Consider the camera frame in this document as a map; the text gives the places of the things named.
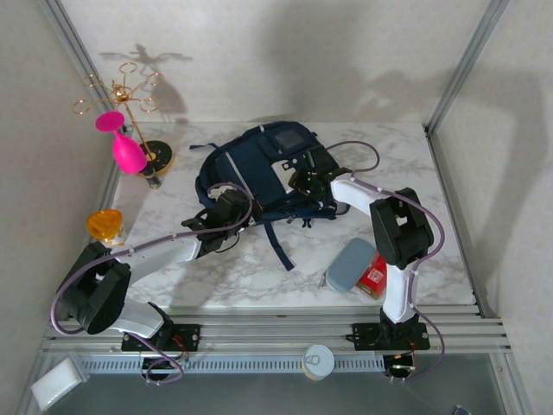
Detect gold wire cup rack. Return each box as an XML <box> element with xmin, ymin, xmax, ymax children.
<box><xmin>72</xmin><ymin>62</ymin><xmax>176</xmax><ymax>176</ymax></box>

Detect red box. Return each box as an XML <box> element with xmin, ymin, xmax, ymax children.
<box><xmin>354</xmin><ymin>252</ymin><xmax>390</xmax><ymax>301</ymax></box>

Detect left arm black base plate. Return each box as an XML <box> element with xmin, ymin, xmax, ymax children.
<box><xmin>120</xmin><ymin>322</ymin><xmax>202</xmax><ymax>352</ymax></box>

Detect white foam block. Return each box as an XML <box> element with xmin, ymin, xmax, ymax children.
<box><xmin>30</xmin><ymin>350</ymin><xmax>91</xmax><ymax>411</ymax></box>

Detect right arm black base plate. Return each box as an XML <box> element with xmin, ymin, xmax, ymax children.
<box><xmin>352</xmin><ymin>322</ymin><xmax>431</xmax><ymax>352</ymax></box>

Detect orange lidded cup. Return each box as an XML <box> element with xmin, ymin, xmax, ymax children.
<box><xmin>86</xmin><ymin>208</ymin><xmax>127</xmax><ymax>247</ymax></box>

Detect aluminium frame post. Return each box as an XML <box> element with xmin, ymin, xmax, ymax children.
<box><xmin>36</xmin><ymin>0</ymin><xmax>126</xmax><ymax>131</ymax></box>
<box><xmin>425</xmin><ymin>0</ymin><xmax>511</xmax><ymax>133</ymax></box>

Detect pink goblet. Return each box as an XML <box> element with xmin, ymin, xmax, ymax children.
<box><xmin>94</xmin><ymin>110</ymin><xmax>149</xmax><ymax>176</ymax></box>

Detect grey-blue pencil case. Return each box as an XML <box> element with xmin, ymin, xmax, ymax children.
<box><xmin>326</xmin><ymin>237</ymin><xmax>376</xmax><ymax>295</ymax></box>

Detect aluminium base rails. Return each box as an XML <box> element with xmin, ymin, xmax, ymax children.
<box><xmin>41</xmin><ymin>302</ymin><xmax>513</xmax><ymax>358</ymax></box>

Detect aluminium side rail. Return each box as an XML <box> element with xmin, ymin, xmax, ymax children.
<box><xmin>79</xmin><ymin>163</ymin><xmax>126</xmax><ymax>260</ymax></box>
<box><xmin>425</xmin><ymin>124</ymin><xmax>535</xmax><ymax>415</ymax></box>

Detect slotted grey cable duct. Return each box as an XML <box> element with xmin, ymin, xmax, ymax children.
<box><xmin>79</xmin><ymin>354</ymin><xmax>386</xmax><ymax>375</ymax></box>

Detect tin can with pull tab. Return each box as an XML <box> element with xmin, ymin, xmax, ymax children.
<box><xmin>301</xmin><ymin>344</ymin><xmax>336</xmax><ymax>381</ymax></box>

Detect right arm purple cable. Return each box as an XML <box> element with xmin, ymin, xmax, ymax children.
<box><xmin>326</xmin><ymin>140</ymin><xmax>447</xmax><ymax>384</ymax></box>

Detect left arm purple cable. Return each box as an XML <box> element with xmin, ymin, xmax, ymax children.
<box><xmin>50</xmin><ymin>182</ymin><xmax>254</xmax><ymax>386</ymax></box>

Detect navy blue backpack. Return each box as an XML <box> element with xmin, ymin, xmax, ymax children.
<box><xmin>188</xmin><ymin>120</ymin><xmax>351</xmax><ymax>272</ymax></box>

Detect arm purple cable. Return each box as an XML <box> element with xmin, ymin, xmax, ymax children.
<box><xmin>326</xmin><ymin>140</ymin><xmax>447</xmax><ymax>384</ymax></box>
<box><xmin>50</xmin><ymin>182</ymin><xmax>254</xmax><ymax>386</ymax></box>

